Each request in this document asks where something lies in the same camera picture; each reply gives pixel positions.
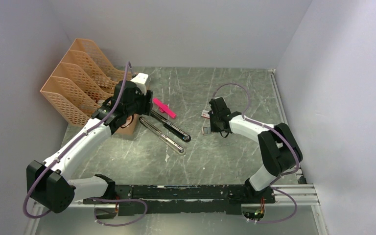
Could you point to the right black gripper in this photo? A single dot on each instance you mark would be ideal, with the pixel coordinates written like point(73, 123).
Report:
point(214, 129)

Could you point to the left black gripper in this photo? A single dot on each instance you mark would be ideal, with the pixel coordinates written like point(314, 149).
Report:
point(147, 103)

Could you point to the red white staple box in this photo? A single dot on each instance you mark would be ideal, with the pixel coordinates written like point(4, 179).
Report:
point(205, 114)

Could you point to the brown cardboard staple tray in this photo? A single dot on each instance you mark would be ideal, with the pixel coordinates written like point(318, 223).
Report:
point(206, 130)

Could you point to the pink plastic staple remover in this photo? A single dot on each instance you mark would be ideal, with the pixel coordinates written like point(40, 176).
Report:
point(163, 108)

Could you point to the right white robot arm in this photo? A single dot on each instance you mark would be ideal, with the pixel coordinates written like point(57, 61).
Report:
point(279, 150)

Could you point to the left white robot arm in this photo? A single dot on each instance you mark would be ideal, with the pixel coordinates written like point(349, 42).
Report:
point(49, 182)

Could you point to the orange mesh file organizer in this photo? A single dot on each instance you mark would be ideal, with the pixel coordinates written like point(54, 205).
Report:
point(82, 80)

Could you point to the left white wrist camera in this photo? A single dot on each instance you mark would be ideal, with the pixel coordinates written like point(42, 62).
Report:
point(142, 80)

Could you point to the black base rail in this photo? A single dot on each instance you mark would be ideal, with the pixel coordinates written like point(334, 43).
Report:
point(155, 199)

